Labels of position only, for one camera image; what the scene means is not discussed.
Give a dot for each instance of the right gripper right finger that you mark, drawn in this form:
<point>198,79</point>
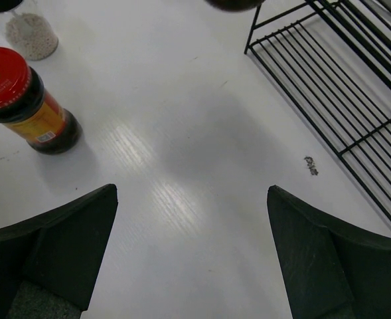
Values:
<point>330,268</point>

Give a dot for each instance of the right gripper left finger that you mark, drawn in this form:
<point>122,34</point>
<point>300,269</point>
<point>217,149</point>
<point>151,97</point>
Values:
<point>49,263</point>

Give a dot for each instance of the red lid chili jar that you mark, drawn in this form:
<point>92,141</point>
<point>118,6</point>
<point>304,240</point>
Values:
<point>30,111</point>

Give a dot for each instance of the red lid sauce jar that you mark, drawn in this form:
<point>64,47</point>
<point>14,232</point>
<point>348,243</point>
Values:
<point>234,6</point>

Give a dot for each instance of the black cap pellet bottle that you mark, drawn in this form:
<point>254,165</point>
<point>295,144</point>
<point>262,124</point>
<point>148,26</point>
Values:
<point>26,29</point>

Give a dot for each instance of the black wire shelf rack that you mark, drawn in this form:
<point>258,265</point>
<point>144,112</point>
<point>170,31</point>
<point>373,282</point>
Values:
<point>331,60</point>

